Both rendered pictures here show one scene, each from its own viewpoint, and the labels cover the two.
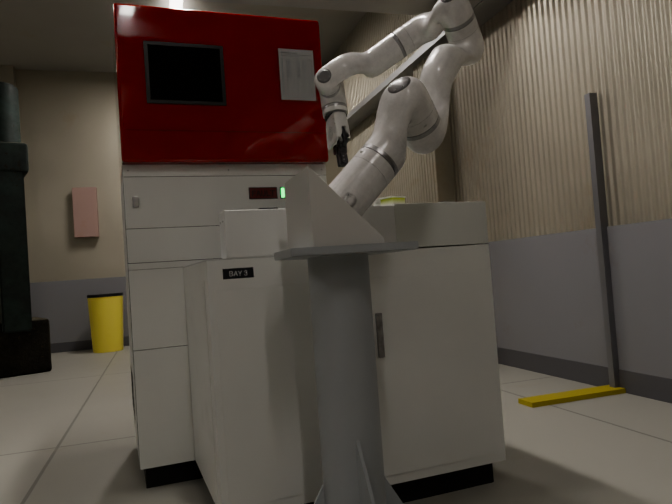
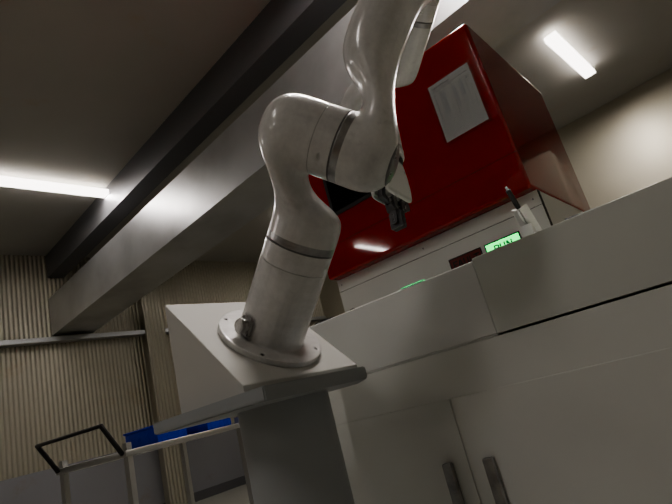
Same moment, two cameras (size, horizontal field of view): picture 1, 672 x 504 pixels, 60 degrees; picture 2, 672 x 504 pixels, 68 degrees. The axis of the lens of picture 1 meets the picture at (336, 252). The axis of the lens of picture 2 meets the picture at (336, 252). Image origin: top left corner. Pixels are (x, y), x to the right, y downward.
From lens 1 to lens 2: 1.46 m
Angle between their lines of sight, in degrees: 59
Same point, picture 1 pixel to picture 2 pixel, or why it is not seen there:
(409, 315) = (554, 459)
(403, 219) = (494, 279)
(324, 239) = (188, 401)
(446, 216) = (584, 243)
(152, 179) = (361, 286)
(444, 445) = not seen: outside the picture
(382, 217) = (457, 288)
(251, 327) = not seen: hidden behind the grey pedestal
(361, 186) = (255, 297)
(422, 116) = (300, 147)
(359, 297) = (271, 479)
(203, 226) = not seen: hidden behind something
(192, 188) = (395, 282)
